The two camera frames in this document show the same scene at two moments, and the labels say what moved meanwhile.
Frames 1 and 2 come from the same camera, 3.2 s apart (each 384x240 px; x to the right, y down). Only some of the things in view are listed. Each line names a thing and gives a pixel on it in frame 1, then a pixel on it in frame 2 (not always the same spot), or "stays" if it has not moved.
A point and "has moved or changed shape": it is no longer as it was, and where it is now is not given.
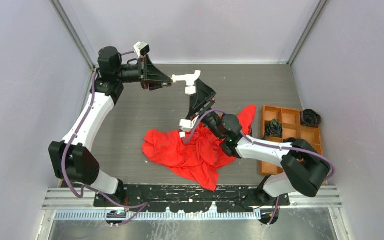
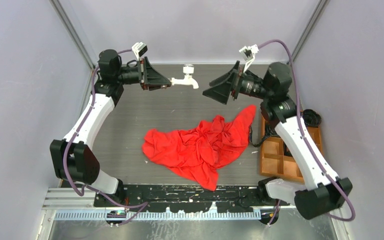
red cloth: x=203 y=154 stays
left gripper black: x=151 y=78 stays
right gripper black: x=204 y=98 to x=221 y=92
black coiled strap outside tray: x=310 y=118 stays
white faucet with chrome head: x=190 y=80 has moved or changed shape
